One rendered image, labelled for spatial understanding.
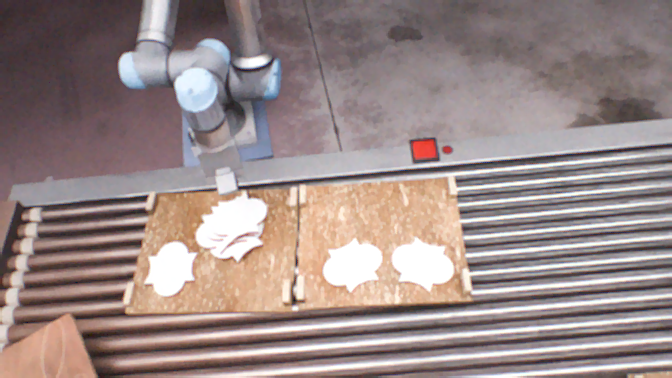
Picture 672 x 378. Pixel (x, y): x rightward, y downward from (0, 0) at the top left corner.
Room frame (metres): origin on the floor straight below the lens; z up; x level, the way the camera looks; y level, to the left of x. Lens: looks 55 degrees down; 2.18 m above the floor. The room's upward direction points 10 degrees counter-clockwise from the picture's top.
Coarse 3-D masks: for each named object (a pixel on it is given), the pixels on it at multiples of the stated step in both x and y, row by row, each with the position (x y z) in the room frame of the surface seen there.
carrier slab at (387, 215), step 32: (320, 192) 0.86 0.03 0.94; (352, 192) 0.84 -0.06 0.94; (384, 192) 0.82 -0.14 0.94; (416, 192) 0.81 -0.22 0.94; (448, 192) 0.79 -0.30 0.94; (320, 224) 0.76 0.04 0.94; (352, 224) 0.74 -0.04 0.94; (384, 224) 0.73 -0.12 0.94; (416, 224) 0.71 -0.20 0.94; (448, 224) 0.69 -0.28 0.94; (320, 256) 0.67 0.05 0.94; (384, 256) 0.64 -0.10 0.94; (448, 256) 0.61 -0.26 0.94; (320, 288) 0.58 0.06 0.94; (384, 288) 0.55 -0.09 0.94; (416, 288) 0.54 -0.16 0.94; (448, 288) 0.53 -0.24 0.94
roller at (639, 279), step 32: (480, 288) 0.52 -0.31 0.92; (512, 288) 0.50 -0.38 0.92; (544, 288) 0.49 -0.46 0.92; (576, 288) 0.48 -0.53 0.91; (608, 288) 0.47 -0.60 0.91; (640, 288) 0.46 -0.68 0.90; (96, 320) 0.61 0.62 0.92; (128, 320) 0.59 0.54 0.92; (160, 320) 0.58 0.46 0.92; (192, 320) 0.57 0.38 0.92; (224, 320) 0.55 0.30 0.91; (256, 320) 0.54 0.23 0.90
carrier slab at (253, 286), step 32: (192, 192) 0.93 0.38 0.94; (256, 192) 0.89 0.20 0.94; (288, 192) 0.88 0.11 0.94; (160, 224) 0.84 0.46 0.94; (192, 224) 0.83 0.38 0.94; (288, 224) 0.78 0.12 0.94; (256, 256) 0.70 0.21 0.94; (288, 256) 0.68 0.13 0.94; (192, 288) 0.64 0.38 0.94; (224, 288) 0.63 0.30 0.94; (256, 288) 0.61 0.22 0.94
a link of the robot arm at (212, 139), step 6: (222, 126) 0.78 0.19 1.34; (192, 132) 0.80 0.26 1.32; (210, 132) 0.81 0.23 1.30; (216, 132) 0.77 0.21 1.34; (222, 132) 0.78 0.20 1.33; (228, 132) 0.79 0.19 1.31; (198, 138) 0.77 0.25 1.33; (204, 138) 0.77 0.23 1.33; (210, 138) 0.76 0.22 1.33; (216, 138) 0.77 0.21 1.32; (222, 138) 0.77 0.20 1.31; (198, 144) 0.77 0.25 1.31; (204, 144) 0.77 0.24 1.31; (210, 144) 0.76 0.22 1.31; (216, 144) 0.77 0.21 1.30
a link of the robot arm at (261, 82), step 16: (224, 0) 1.22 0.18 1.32; (240, 0) 1.20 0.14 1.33; (256, 0) 1.22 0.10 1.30; (240, 16) 1.19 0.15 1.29; (256, 16) 1.20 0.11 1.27; (240, 32) 1.18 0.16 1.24; (256, 32) 1.19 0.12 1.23; (240, 48) 1.18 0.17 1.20; (256, 48) 1.17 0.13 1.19; (240, 64) 1.16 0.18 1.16; (256, 64) 1.15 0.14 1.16; (272, 64) 1.17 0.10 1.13; (240, 80) 1.15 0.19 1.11; (256, 80) 1.14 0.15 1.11; (272, 80) 1.13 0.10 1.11; (240, 96) 1.14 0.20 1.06; (256, 96) 1.13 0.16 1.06; (272, 96) 1.12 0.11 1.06
